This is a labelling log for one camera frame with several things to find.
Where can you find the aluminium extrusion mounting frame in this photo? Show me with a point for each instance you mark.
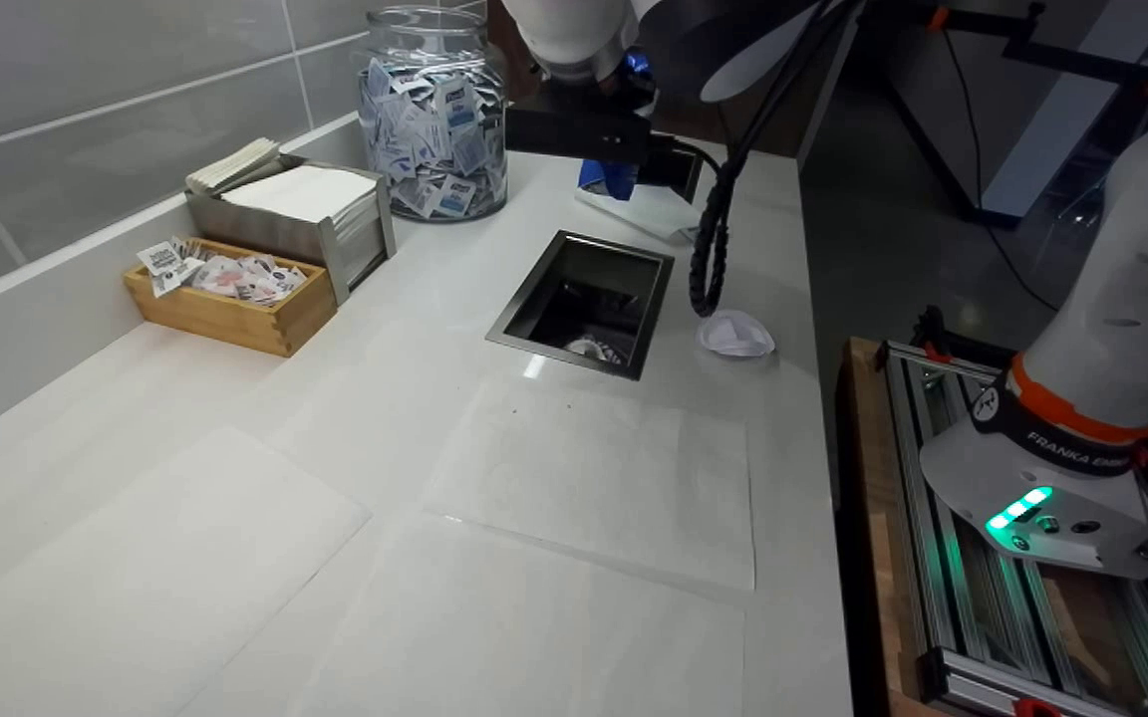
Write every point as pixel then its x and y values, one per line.
pixel 975 621

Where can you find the white crumpled paper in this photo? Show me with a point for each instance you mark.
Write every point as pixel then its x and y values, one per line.
pixel 740 336

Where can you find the glass jar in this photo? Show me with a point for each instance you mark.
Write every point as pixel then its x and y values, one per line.
pixel 434 39

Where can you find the assorted small packets pile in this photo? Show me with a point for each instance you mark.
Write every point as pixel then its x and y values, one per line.
pixel 236 274

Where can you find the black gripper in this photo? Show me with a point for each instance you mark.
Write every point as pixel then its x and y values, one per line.
pixel 616 132

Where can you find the white metal background stand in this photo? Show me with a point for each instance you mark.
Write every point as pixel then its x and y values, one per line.
pixel 1080 103

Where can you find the clear laminated sheet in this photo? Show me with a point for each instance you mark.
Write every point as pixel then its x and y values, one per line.
pixel 599 490
pixel 136 584

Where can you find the small blue white sachets pile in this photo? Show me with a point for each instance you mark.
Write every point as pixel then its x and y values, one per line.
pixel 438 140

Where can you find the blue pretzel crisps packet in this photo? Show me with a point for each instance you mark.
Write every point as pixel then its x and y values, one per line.
pixel 609 182

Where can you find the stainless steel trash chute frame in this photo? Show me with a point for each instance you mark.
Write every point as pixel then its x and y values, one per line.
pixel 510 326

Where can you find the wooden mounting board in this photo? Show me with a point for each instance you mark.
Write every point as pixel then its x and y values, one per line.
pixel 874 531

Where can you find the wooden condiment box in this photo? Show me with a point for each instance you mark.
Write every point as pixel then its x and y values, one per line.
pixel 236 318

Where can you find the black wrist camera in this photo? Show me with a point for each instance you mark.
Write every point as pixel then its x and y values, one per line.
pixel 535 128

